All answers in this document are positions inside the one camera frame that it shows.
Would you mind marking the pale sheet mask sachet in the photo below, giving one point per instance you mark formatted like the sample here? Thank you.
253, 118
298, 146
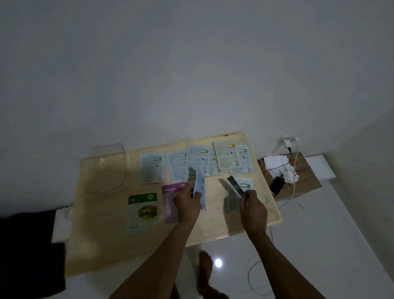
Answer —
199, 186

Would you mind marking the pink sheet mask sachet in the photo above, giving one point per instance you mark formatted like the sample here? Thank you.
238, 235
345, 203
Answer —
171, 200

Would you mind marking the green sheet mask sachet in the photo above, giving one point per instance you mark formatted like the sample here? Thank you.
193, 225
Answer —
142, 214

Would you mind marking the person's bare foot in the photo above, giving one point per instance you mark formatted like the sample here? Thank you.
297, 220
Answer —
205, 271

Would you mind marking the person's left fingers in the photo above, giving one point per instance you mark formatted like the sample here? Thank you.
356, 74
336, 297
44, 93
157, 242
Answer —
188, 192

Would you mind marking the black cloth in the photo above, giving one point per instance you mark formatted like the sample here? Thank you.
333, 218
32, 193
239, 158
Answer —
27, 249

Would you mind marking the clear plastic container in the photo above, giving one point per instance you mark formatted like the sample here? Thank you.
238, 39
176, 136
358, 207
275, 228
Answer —
106, 168

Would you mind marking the white flat board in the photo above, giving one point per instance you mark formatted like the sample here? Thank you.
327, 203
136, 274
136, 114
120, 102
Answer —
320, 168

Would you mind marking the person's left forearm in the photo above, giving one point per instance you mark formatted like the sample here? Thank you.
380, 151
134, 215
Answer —
157, 261

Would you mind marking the white charger plug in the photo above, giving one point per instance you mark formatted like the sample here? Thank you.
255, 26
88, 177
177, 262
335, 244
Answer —
288, 144

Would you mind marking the white wall socket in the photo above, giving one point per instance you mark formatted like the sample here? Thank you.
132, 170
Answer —
284, 140

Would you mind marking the brown cardboard box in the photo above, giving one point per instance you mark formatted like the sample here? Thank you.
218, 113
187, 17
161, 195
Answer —
304, 177

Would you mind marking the person's left hand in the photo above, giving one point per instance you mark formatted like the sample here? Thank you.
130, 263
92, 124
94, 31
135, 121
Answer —
186, 208

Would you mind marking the person's right hand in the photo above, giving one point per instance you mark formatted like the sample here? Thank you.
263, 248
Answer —
255, 212

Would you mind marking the dull grey mask sachet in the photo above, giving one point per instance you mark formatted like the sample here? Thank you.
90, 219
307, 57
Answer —
231, 205

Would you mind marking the person's right forearm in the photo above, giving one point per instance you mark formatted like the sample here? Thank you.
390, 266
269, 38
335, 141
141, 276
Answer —
281, 265

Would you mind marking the person's right fingers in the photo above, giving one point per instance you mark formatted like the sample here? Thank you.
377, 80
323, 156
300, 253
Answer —
247, 197

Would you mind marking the crumpled white tissue paper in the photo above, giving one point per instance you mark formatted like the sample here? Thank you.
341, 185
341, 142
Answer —
278, 162

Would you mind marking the row of pale mask packets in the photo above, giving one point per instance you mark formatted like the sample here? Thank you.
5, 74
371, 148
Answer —
198, 160

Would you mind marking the black smartphone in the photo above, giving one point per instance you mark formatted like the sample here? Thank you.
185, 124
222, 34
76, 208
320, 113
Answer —
277, 186

